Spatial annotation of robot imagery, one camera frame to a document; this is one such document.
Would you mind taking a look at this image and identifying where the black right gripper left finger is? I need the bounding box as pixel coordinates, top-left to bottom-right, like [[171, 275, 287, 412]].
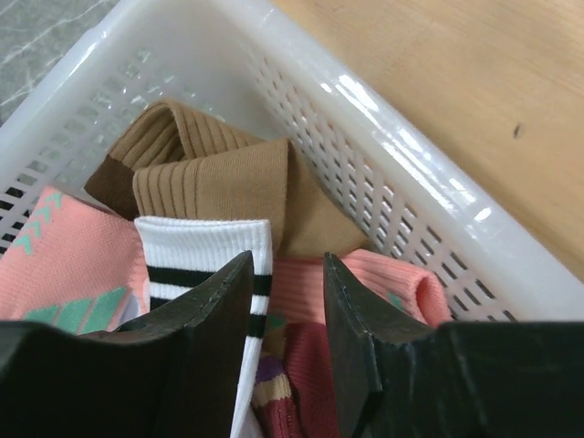
[[0, 249, 255, 438]]

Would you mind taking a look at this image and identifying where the pink sock with green stripes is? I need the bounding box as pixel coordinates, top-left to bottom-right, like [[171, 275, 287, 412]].
[[268, 248, 453, 328]]

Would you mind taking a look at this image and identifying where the tan brown sock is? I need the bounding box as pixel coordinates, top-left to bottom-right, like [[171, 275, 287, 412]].
[[85, 99, 368, 257]]

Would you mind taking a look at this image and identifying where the wooden hanger stand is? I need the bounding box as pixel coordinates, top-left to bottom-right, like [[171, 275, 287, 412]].
[[280, 1, 583, 276]]

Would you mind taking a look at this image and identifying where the pink sock left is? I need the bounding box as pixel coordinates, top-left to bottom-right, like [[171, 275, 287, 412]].
[[1, 186, 150, 334]]

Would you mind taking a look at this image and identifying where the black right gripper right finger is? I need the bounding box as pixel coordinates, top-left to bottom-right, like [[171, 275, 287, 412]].
[[323, 254, 583, 437]]

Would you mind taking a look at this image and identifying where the purple striped sock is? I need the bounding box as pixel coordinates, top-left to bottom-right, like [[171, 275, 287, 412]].
[[251, 322, 340, 438]]

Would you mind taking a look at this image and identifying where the white plastic laundry basket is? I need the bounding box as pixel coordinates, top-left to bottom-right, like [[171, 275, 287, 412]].
[[1, 1, 583, 321]]

